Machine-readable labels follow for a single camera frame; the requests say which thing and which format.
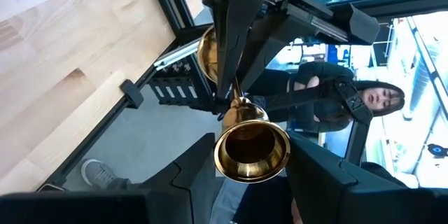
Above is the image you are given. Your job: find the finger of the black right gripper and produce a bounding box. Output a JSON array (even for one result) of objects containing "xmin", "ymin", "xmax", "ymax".
[
  {"xmin": 239, "ymin": 17, "xmax": 295, "ymax": 90},
  {"xmin": 212, "ymin": 0, "xmax": 262, "ymax": 99}
]

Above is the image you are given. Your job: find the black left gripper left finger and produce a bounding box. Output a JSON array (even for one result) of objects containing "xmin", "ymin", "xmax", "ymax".
[{"xmin": 139, "ymin": 132, "xmax": 225, "ymax": 224}]

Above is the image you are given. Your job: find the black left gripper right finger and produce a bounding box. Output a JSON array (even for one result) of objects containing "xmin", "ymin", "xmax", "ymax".
[{"xmin": 286, "ymin": 135, "xmax": 409, "ymax": 224}]

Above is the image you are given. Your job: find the short gold candle holder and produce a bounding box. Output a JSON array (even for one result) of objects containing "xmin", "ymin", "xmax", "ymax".
[{"xmin": 196, "ymin": 24, "xmax": 291, "ymax": 184}]

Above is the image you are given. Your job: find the silver aluminium bar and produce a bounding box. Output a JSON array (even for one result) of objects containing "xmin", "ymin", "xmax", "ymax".
[{"xmin": 153, "ymin": 38, "xmax": 201, "ymax": 71}]

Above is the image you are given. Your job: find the black slotted box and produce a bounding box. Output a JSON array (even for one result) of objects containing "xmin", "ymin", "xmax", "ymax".
[{"xmin": 148, "ymin": 61, "xmax": 216, "ymax": 113}]

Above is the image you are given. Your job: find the person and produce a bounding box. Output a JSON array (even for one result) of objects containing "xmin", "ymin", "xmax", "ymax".
[
  {"xmin": 246, "ymin": 61, "xmax": 407, "ymax": 136},
  {"xmin": 80, "ymin": 158, "xmax": 302, "ymax": 224}
]

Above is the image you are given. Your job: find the black table clamp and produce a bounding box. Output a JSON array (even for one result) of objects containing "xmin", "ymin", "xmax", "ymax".
[{"xmin": 119, "ymin": 78, "xmax": 145, "ymax": 109}]

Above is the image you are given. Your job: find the black aluminium table frame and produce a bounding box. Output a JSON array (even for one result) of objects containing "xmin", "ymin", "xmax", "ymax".
[{"xmin": 36, "ymin": 0, "xmax": 448, "ymax": 192}]

